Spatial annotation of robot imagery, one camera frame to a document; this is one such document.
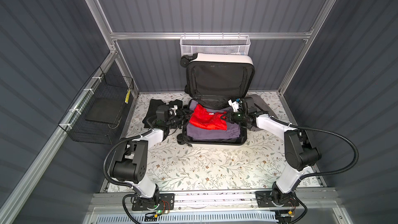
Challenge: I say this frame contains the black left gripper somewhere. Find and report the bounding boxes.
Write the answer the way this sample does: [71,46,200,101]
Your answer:
[165,108,192,129]

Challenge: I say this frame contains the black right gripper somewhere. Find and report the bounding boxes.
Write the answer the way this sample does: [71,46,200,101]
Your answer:
[221,110,248,124]

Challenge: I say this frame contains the purple jeans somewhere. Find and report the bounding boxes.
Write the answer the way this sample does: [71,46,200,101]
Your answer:
[186,100,240,141]

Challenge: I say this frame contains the red garment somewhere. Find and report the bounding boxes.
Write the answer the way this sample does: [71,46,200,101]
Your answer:
[189,105,228,131]

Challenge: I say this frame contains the black t-shirt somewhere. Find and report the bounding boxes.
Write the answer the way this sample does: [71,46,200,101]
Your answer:
[142,99,183,129]

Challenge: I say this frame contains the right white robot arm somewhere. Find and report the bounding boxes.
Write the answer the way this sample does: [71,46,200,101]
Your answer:
[224,111,321,206]

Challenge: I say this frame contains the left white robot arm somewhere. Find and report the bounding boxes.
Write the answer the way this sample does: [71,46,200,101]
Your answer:
[103,110,187,203]

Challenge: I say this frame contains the grey folded towel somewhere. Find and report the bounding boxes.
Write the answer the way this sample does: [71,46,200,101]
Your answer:
[247,94,276,117]

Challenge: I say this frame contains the white hard-shell suitcase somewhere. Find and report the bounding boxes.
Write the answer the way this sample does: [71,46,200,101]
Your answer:
[177,53,255,147]

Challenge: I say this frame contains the yellow tag on basket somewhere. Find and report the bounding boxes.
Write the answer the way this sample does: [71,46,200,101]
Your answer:
[124,89,131,104]

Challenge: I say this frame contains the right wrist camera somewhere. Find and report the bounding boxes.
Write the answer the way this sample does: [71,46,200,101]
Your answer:
[228,97,257,115]

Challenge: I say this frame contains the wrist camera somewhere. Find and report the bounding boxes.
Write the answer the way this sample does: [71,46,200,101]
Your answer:
[155,105,178,122]
[228,97,257,115]

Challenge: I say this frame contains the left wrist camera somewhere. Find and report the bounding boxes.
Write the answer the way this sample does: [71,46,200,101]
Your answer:
[155,105,178,122]

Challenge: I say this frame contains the white wire mesh basket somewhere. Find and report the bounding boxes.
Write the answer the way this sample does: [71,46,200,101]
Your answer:
[179,36,251,56]

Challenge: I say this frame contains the black wire mesh basket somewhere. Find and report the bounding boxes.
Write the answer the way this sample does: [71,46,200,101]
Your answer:
[59,69,134,145]

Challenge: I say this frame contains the white vented cable duct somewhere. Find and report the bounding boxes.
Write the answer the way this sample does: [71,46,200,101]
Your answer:
[94,211,277,224]

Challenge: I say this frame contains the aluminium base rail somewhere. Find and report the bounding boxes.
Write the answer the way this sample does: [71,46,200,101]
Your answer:
[88,187,342,211]

